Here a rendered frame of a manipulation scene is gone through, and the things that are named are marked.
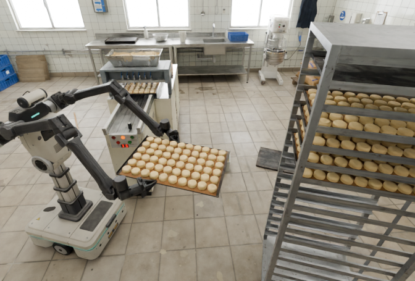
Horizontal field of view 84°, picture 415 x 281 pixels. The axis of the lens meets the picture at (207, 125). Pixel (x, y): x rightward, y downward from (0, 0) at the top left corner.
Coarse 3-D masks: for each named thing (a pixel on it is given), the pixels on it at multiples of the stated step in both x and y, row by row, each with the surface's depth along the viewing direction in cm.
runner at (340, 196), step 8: (280, 184) 161; (288, 184) 160; (304, 192) 157; (312, 192) 157; (320, 192) 157; (328, 192) 155; (336, 192) 154; (352, 200) 152; (360, 200) 152; (368, 200) 151; (376, 200) 149
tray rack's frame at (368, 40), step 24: (312, 24) 105; (336, 24) 104; (360, 24) 104; (360, 48) 69; (384, 48) 68; (408, 48) 67; (264, 240) 193; (384, 240) 136; (264, 264) 177; (288, 264) 177; (336, 264) 177; (408, 264) 112
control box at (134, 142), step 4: (116, 136) 203; (120, 136) 203; (128, 136) 203; (136, 136) 204; (112, 140) 205; (116, 140) 205; (120, 140) 205; (124, 140) 205; (128, 140) 205; (132, 140) 206; (136, 140) 206; (112, 144) 207; (116, 144) 207; (120, 144) 207; (124, 144) 207; (128, 144) 208; (132, 144) 208; (136, 144) 208
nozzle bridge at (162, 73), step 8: (160, 64) 260; (168, 64) 261; (104, 72) 245; (112, 72) 254; (120, 72) 254; (128, 72) 255; (136, 72) 255; (144, 72) 256; (152, 72) 256; (160, 72) 257; (168, 72) 249; (104, 80) 250; (120, 80) 254; (128, 80) 255; (136, 80) 255; (144, 80) 255; (152, 80) 256; (160, 80) 256; (168, 80) 253; (168, 88) 269
